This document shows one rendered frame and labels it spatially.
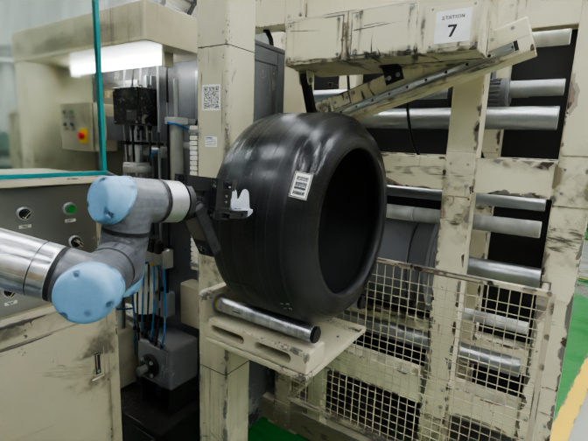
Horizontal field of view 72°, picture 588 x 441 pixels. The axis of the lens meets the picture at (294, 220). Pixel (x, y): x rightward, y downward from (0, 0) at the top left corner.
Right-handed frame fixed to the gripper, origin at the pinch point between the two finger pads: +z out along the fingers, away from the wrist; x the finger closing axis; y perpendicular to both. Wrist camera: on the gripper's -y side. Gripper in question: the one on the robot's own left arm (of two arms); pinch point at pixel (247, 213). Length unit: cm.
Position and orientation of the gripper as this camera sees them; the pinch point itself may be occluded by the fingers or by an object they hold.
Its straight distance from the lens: 91.9
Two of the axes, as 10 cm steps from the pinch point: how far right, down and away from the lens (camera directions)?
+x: -8.3, -1.4, 5.4
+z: 5.5, -0.1, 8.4
